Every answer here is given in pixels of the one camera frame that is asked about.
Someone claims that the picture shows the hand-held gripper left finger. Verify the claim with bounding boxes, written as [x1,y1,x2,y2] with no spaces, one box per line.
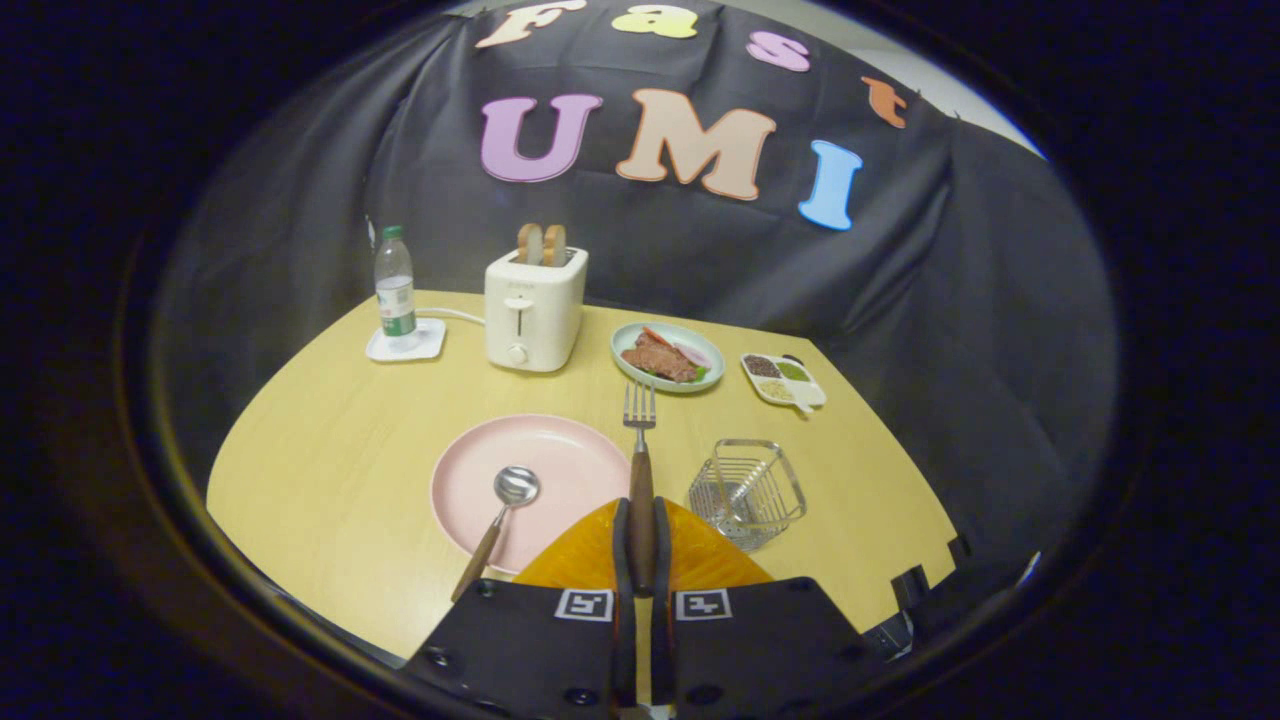
[405,498,638,719]

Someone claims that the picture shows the white divided seasoning dish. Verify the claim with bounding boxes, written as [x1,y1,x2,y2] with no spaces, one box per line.
[740,352,828,413]

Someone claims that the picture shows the wooden handled metal spoon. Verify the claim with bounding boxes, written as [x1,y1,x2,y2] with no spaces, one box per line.
[450,465,542,604]

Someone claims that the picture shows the wooden handled metal fork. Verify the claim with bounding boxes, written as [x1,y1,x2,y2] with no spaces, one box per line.
[623,380,658,599]

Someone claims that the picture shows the black backdrop cloth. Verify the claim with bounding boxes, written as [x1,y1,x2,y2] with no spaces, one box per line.
[150,0,1119,641]

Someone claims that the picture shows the brown meat slices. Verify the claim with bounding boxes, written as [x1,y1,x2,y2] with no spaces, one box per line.
[620,330,701,384]

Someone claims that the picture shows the white square coaster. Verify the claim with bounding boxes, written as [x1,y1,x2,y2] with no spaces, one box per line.
[365,318,447,363]

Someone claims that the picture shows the metal wire cutlery basket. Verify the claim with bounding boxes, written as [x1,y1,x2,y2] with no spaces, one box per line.
[688,438,807,553]

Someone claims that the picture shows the clear plastic water bottle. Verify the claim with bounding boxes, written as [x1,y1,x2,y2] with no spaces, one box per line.
[374,225,420,353]

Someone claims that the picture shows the light green plate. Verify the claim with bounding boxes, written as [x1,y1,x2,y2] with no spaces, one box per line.
[610,321,726,394]

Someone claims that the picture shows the white toaster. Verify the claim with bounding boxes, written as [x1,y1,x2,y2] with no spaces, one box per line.
[484,246,589,374]

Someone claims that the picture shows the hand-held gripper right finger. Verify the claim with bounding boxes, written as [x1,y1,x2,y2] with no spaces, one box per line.
[650,496,876,719]

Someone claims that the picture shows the pink plate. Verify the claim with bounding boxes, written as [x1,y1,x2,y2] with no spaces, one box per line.
[431,414,633,575]

